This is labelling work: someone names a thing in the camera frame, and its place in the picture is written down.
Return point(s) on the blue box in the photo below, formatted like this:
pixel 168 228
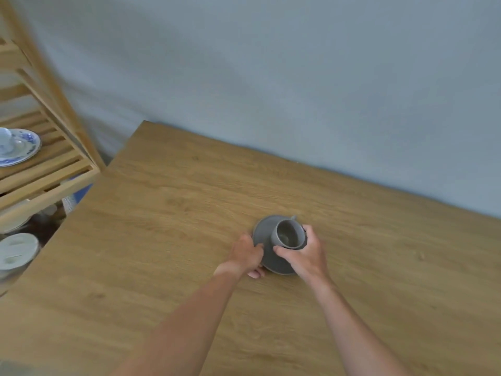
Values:
pixel 83 191

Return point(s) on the person's right forearm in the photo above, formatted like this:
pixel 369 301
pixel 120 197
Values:
pixel 354 328

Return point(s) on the person's left forearm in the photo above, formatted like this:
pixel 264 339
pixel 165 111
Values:
pixel 184 328

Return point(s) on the person's left hand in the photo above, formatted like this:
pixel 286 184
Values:
pixel 243 255

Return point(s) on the blue floral white saucer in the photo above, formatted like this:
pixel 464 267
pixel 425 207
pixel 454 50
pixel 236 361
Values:
pixel 21 146

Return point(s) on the wooden slatted shelf rack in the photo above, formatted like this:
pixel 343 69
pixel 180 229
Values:
pixel 39 125

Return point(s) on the person's right thumb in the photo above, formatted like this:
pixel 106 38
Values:
pixel 285 251

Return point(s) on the grey ceramic cup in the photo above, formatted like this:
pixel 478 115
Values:
pixel 289 234

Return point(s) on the white plate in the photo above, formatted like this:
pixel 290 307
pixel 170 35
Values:
pixel 16 251

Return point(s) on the person's left thumb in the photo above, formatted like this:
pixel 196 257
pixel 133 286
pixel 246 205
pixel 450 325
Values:
pixel 258 250

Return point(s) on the blue floral white cup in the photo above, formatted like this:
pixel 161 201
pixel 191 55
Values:
pixel 7 141

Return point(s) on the grey ceramic saucer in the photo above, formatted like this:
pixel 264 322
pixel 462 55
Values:
pixel 270 246

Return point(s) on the person's right hand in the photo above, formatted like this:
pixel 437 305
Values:
pixel 307 256

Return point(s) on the white striped cup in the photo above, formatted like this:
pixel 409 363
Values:
pixel 68 203

